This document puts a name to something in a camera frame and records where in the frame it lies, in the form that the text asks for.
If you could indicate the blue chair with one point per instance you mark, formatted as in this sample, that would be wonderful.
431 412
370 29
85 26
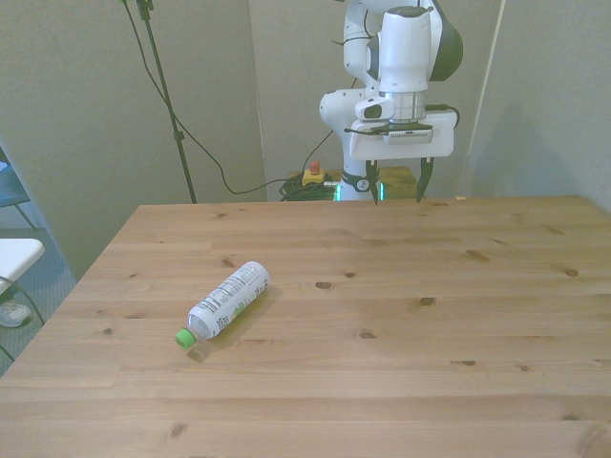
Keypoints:
10 188

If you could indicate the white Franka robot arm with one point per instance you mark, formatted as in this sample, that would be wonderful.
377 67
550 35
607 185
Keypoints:
403 52

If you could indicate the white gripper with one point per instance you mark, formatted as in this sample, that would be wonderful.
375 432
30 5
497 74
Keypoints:
441 138

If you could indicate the white bottle with green cap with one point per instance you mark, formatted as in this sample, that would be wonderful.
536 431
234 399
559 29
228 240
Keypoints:
228 299

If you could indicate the white sneaker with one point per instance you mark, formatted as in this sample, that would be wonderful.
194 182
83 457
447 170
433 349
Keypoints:
13 315

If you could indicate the black camera stand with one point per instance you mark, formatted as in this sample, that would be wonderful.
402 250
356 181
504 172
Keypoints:
164 90

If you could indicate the yellow emergency stop button box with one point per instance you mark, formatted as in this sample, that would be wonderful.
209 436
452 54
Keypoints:
313 175

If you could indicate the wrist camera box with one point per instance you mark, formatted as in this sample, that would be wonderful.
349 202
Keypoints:
409 136

